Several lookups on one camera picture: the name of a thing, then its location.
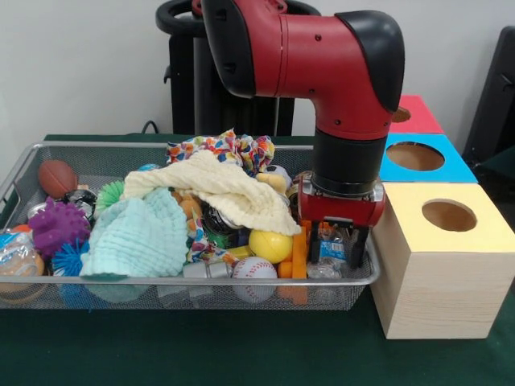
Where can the purple spiky rubber toy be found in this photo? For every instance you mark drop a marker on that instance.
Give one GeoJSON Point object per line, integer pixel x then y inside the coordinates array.
{"type": "Point", "coordinates": [60, 227]}

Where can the brown toy football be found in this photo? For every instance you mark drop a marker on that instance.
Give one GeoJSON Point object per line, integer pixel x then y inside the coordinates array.
{"type": "Point", "coordinates": [57, 179]}

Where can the clear plastic bottle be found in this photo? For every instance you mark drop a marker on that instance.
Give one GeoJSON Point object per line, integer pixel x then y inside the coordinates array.
{"type": "Point", "coordinates": [16, 251]}

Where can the wooden box with three holes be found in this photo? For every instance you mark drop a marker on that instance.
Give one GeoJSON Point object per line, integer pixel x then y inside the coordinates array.
{"type": "Point", "coordinates": [434, 297]}

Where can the cream waffle cloth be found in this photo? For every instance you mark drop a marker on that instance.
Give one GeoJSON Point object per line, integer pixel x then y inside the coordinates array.
{"type": "Point", "coordinates": [225, 189]}

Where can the black chair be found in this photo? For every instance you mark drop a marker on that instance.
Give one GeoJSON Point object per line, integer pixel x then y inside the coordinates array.
{"type": "Point", "coordinates": [495, 100]}

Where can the white toy baseball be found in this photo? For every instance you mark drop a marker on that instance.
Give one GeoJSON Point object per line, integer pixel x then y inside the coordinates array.
{"type": "Point", "coordinates": [253, 268]}

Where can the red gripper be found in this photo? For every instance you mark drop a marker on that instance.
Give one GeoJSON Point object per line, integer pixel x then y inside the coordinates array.
{"type": "Point", "coordinates": [342, 211]}

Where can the silver mesh bin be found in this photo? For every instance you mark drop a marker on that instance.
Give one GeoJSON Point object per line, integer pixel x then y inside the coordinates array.
{"type": "Point", "coordinates": [161, 295]}

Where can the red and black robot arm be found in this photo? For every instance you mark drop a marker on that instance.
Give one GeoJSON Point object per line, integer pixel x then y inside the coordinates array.
{"type": "Point", "coordinates": [322, 60]}

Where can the dark green side tablecloth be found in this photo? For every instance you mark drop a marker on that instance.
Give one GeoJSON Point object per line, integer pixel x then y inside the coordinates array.
{"type": "Point", "coordinates": [501, 165]}

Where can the yellow ball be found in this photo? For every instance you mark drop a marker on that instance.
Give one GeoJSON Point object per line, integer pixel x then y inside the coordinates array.
{"type": "Point", "coordinates": [269, 246]}

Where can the colourful patterned cloth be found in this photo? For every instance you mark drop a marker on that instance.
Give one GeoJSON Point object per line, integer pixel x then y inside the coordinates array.
{"type": "Point", "coordinates": [249, 150]}

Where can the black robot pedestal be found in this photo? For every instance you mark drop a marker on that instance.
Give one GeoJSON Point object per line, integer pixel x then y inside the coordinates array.
{"type": "Point", "coordinates": [193, 80]}

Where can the mint waffle cloth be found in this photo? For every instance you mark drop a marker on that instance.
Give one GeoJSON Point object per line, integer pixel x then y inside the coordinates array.
{"type": "Point", "coordinates": [141, 237]}

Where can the small clear water bottle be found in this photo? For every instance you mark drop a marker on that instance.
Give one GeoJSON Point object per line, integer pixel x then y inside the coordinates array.
{"type": "Point", "coordinates": [333, 249]}

